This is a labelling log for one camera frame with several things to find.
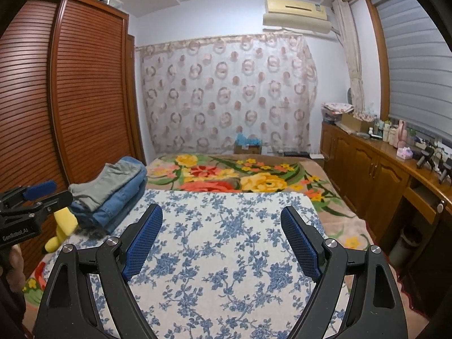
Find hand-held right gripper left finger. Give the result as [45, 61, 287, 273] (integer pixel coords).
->
[33, 203, 164, 339]

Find stack of papers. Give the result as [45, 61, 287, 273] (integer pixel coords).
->
[321, 102, 355, 125]

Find wall air conditioner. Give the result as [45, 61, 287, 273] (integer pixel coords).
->
[262, 0, 338, 36]

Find grey window blind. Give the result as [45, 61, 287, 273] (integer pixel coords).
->
[376, 0, 452, 138]

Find colourful flower blanket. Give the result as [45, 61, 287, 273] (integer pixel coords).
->
[23, 153, 375, 306]

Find white trash bin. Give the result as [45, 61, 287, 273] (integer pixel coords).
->
[388, 226, 426, 267]

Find group of toiletry bottles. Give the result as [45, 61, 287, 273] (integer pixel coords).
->
[367, 116, 417, 147]

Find small black tripod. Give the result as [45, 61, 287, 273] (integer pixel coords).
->
[416, 146, 436, 169]
[437, 157, 452, 185]

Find wooden louvered wardrobe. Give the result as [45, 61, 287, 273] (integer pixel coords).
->
[0, 0, 146, 290]

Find wooden side cabinet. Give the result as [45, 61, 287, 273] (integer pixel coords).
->
[320, 120, 452, 283]

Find blue cloth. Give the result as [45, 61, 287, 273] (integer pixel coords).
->
[235, 133, 262, 146]

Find yellow plush toy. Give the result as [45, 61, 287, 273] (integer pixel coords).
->
[44, 208, 79, 254]

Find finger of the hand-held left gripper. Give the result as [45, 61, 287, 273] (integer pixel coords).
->
[0, 180, 58, 208]
[0, 190, 73, 218]

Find grey-green pants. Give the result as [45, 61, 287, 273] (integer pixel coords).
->
[68, 158, 142, 212]

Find blue floral bed sheet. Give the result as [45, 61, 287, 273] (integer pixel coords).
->
[58, 189, 350, 339]

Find beige window curtain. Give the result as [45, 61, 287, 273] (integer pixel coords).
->
[332, 0, 365, 114]

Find wooden window frame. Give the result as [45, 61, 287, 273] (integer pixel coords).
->
[365, 0, 393, 121]

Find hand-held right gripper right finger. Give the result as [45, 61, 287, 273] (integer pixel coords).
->
[280, 205, 407, 339]

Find folded blue jeans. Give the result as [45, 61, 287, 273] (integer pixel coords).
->
[71, 157, 148, 234]

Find sheer ring-patterned curtain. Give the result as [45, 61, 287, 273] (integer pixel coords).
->
[136, 32, 319, 157]

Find person's left hand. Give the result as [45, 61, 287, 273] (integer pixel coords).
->
[7, 245, 26, 285]

